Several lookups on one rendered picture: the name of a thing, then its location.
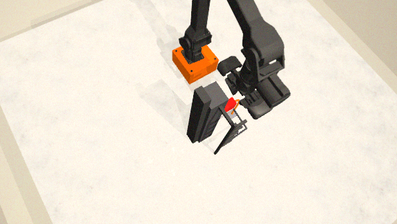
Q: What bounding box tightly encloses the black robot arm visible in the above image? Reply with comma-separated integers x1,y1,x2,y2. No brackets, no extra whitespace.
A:
179,0,290,109

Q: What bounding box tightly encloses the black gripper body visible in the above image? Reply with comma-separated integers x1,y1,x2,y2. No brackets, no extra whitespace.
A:
217,55,273,120

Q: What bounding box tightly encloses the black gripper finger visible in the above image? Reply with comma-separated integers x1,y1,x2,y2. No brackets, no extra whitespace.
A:
239,97,249,109
225,78,238,95

